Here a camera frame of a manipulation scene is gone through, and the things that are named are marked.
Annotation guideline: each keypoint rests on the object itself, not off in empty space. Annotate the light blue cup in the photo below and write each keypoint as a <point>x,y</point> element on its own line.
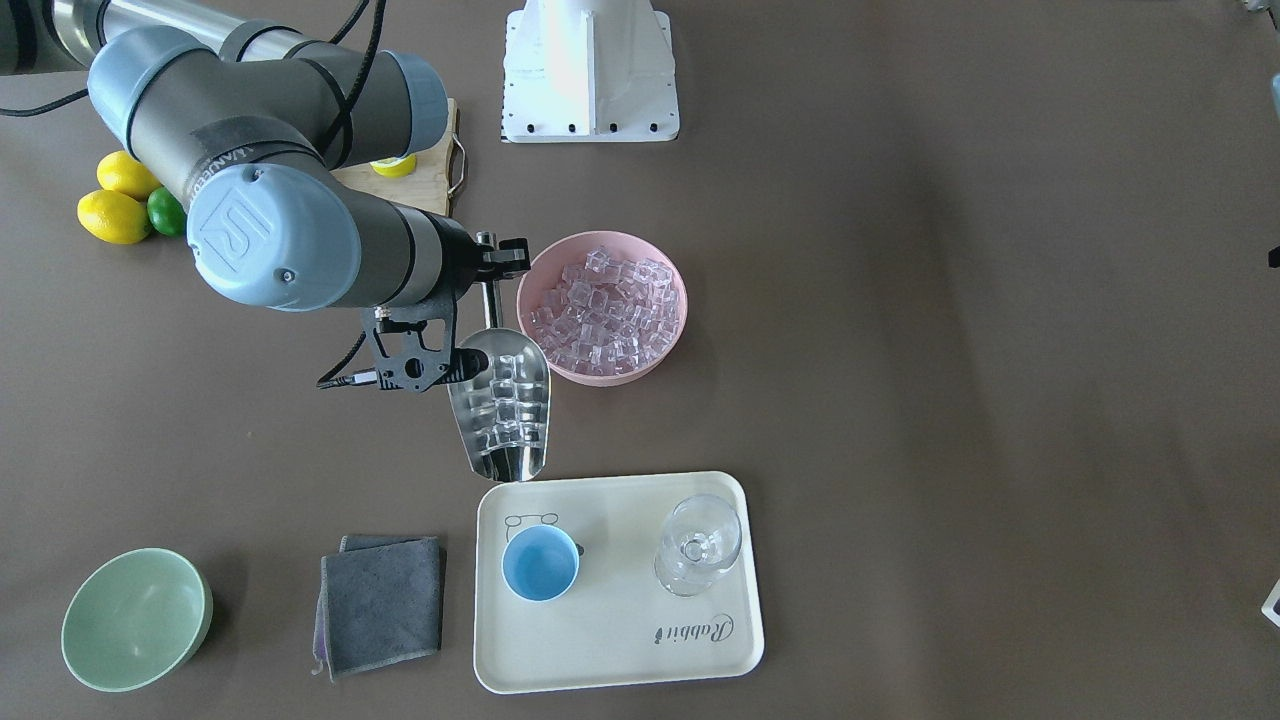
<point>540,564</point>

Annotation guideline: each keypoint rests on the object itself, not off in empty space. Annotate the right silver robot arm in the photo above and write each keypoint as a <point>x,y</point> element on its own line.
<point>246,121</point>

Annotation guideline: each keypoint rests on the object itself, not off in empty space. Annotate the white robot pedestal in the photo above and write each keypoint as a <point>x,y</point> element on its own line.
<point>589,72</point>

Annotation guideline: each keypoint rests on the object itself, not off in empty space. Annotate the wooden cutting board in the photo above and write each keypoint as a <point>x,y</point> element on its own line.
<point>439,175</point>

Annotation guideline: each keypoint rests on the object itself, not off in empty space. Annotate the pink bowl of ice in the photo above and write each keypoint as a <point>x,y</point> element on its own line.
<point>604,306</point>

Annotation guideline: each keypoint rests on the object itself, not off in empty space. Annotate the metal ice scoop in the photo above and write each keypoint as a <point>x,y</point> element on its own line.
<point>503,412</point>

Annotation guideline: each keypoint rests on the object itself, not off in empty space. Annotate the halved lemon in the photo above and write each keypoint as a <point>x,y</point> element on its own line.
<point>395,167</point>

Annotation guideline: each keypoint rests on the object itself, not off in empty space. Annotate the yellow lemon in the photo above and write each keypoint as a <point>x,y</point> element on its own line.
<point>114,217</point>
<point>120,172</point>

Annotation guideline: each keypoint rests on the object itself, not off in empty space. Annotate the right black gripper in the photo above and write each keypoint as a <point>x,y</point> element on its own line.
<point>454,260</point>

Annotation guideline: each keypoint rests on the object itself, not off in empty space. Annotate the clear wine glass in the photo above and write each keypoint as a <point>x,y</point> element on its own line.
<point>700,541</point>

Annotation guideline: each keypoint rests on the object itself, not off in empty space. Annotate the green ceramic bowl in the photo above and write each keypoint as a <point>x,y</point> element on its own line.
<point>136,620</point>

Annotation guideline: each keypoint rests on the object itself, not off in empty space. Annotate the cream serving tray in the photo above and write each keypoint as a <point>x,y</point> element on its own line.
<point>616,625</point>

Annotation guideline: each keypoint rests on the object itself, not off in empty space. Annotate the green lime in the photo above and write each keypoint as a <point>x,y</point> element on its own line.
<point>165,213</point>

